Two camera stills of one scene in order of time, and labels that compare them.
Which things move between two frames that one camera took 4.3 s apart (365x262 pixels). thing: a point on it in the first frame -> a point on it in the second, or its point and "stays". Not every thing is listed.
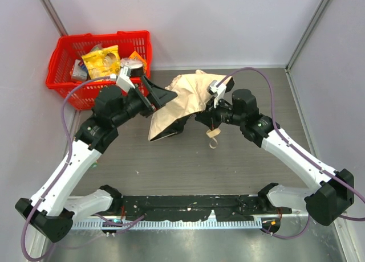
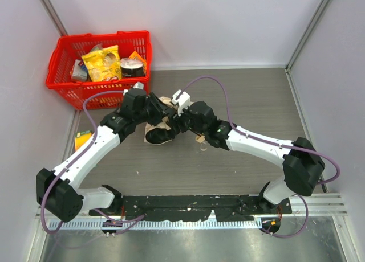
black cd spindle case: (136, 66) stays
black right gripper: (209, 115) -> (178, 122)
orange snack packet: (135, 56) stays
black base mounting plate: (223, 208) stays
